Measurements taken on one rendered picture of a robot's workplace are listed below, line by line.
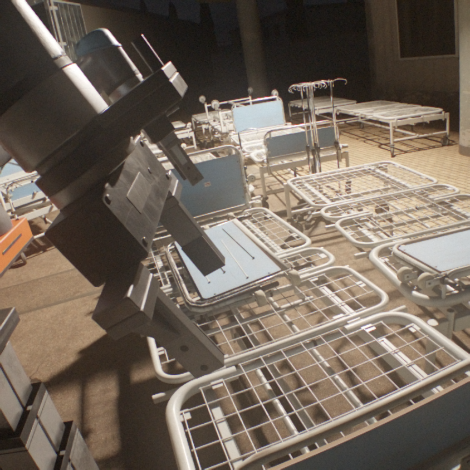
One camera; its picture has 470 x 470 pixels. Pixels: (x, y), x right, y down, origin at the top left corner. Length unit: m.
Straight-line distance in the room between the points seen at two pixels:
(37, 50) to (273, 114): 5.68
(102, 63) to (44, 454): 0.71
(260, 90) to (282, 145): 8.16
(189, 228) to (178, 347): 0.14
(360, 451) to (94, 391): 1.63
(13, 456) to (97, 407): 1.37
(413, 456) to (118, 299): 0.84
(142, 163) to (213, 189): 2.26
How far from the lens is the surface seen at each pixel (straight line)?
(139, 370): 2.28
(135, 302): 0.24
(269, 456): 0.74
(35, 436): 0.83
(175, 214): 0.39
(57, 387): 2.41
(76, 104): 0.28
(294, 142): 3.95
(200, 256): 0.41
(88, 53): 0.81
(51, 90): 0.28
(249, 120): 5.86
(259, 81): 12.01
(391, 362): 1.45
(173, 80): 0.28
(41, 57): 0.29
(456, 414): 1.00
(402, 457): 0.98
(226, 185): 2.61
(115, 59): 0.80
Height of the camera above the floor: 1.36
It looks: 23 degrees down
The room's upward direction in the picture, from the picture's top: 10 degrees counter-clockwise
